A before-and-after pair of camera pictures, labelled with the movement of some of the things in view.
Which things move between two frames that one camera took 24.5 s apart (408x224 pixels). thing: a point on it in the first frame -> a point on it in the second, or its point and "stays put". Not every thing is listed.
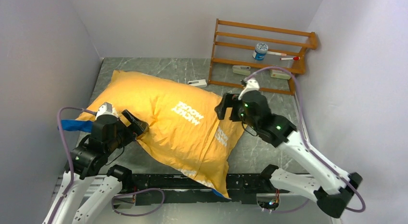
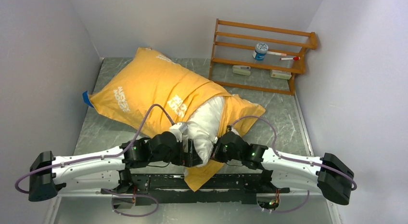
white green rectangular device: x=242 y=70 stays put
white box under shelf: x=280 y=74 stays put
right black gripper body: x=244 y=117 -> x=226 y=154
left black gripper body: x=124 y=134 -> x=179 y=157
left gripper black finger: x=139 y=127 -> x=195 y=158
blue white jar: x=261 y=50 stays put
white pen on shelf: x=276 y=53 stays put
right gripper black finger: x=229 y=100 -> x=215 y=155
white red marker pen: x=294 y=59 stays put
